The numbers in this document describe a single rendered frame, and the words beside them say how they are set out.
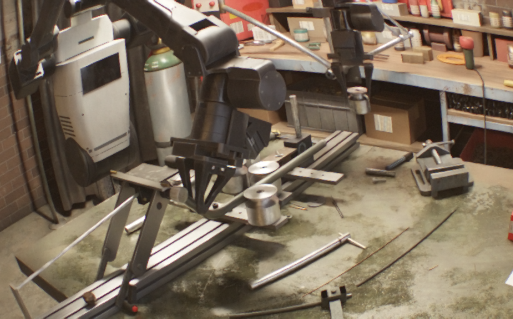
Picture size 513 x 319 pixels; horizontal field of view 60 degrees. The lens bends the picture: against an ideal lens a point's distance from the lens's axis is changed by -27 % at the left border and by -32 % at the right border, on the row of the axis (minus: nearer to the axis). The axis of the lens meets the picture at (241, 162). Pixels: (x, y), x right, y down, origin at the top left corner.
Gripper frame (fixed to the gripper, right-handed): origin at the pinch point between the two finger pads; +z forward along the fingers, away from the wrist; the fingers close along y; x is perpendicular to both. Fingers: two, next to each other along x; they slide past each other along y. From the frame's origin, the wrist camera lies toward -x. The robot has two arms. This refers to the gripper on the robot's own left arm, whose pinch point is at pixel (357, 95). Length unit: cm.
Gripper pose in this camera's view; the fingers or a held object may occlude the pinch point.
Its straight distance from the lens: 119.5
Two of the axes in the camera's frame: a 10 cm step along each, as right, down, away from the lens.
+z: 1.1, 9.7, 2.0
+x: 2.9, -2.2, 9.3
